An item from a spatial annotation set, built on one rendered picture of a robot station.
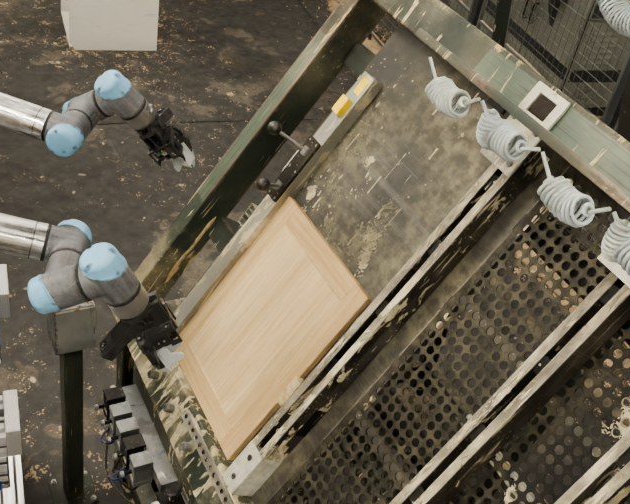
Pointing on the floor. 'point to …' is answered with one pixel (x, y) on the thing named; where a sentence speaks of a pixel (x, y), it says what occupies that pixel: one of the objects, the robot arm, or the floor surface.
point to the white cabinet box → (111, 24)
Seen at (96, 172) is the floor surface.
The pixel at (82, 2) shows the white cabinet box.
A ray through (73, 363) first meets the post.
